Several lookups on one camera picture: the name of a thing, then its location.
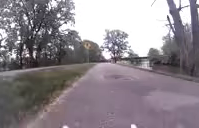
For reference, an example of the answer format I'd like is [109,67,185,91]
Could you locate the yellow sign on pole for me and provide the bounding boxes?
[83,41,92,64]

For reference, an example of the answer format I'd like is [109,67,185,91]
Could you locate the leafy tree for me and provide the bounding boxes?
[101,29,131,64]

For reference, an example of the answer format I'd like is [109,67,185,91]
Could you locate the bridge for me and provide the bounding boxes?
[120,56,151,63]

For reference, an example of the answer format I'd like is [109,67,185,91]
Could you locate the grey asphalt path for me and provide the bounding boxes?
[26,62,199,128]

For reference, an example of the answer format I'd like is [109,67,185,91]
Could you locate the green bushes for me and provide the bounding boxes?
[146,23,199,68]

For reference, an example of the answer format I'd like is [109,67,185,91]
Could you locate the row of leafy trees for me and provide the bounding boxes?
[0,0,105,71]

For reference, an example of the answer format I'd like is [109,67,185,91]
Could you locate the grass strip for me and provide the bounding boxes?
[0,63,97,128]

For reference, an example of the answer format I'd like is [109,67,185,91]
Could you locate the thick bare tree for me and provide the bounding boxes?
[150,0,192,75]

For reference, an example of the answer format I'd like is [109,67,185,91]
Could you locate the pale grey road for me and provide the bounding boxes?
[0,64,75,80]

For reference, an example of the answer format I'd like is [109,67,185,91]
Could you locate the slim bare tree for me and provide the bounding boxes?
[188,0,199,77]

